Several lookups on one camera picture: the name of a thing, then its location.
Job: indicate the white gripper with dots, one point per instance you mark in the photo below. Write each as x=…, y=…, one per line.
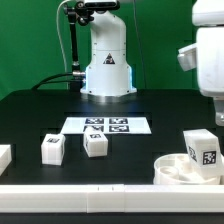
x=207, y=56

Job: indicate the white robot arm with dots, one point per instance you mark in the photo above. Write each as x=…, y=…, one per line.
x=107, y=44

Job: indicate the white marker sheet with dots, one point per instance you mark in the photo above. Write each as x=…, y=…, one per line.
x=107, y=125

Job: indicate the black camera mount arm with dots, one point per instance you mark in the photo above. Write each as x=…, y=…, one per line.
x=78, y=13

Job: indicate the white front rail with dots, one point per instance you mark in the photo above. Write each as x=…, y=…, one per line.
x=111, y=198

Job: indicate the white left rail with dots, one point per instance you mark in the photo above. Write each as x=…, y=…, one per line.
x=5, y=157

